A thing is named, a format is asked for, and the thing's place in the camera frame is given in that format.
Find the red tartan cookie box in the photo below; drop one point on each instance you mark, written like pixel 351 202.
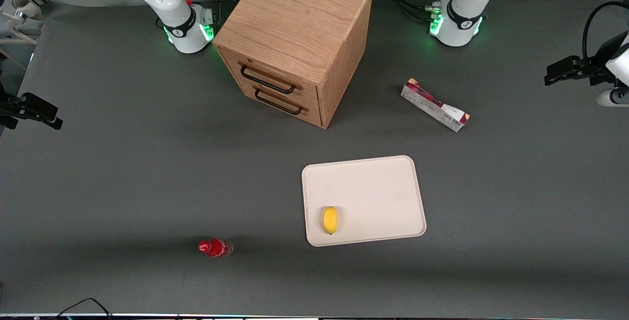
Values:
pixel 435 105

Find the wooden drawer cabinet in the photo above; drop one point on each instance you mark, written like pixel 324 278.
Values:
pixel 295 30

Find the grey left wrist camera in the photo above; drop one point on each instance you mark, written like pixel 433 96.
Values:
pixel 612 98

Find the yellow lemon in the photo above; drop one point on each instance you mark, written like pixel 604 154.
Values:
pixel 330 219

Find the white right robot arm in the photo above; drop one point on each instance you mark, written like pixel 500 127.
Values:
pixel 182 27

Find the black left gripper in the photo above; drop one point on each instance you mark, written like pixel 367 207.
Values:
pixel 591 72

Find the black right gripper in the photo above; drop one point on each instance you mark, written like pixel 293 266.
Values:
pixel 11 106

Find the cream plastic tray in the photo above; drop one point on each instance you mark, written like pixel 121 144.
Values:
pixel 373 197

